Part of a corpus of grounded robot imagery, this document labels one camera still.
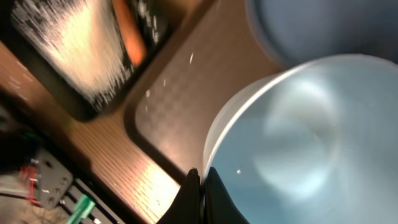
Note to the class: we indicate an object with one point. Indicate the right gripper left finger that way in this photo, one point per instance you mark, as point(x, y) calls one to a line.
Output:
point(185, 208)

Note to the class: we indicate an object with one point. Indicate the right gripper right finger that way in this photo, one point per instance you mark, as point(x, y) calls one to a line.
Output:
point(218, 205)

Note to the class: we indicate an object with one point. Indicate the light blue bowl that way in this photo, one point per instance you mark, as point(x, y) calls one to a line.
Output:
point(315, 144)

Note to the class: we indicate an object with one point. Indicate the orange carrot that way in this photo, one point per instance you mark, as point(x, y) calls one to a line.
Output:
point(133, 41)

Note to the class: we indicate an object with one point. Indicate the dark blue plate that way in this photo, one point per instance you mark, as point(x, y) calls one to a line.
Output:
point(292, 32)

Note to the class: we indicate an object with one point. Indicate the white rice pile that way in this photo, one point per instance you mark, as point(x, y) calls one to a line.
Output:
point(81, 40)

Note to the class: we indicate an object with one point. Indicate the black waste tray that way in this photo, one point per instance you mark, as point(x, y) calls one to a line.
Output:
point(152, 22)

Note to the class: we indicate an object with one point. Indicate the brown serving tray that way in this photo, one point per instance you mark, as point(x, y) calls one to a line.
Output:
point(208, 60)

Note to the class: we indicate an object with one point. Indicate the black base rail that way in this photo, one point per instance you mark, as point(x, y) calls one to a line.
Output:
point(45, 191)

